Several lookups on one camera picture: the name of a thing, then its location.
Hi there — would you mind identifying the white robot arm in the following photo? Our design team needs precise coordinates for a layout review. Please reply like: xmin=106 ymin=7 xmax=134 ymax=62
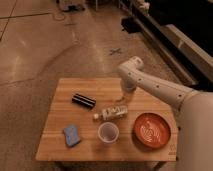
xmin=117 ymin=56 xmax=213 ymax=171

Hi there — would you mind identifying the small white bottle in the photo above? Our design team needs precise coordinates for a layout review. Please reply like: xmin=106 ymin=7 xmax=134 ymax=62
xmin=93 ymin=105 xmax=128 ymax=121

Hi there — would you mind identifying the black striped cylinder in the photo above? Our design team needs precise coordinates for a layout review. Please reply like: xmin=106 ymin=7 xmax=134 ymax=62
xmin=72 ymin=94 xmax=96 ymax=109

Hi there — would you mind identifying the wooden table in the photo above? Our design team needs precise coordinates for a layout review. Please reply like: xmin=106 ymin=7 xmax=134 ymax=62
xmin=36 ymin=78 xmax=178 ymax=162

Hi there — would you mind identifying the black box on floor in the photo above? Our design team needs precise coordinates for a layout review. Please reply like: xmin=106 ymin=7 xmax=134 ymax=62
xmin=121 ymin=17 xmax=141 ymax=33

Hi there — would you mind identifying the blue sponge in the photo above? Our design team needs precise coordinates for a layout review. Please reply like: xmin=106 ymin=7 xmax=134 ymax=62
xmin=63 ymin=124 xmax=81 ymax=147

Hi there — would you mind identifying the red ceramic bowl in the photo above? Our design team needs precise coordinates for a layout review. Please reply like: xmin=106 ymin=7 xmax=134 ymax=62
xmin=133 ymin=113 xmax=171 ymax=149

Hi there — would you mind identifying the clear plastic cup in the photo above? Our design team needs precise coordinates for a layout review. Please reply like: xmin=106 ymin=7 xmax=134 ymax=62
xmin=98 ymin=122 xmax=119 ymax=144

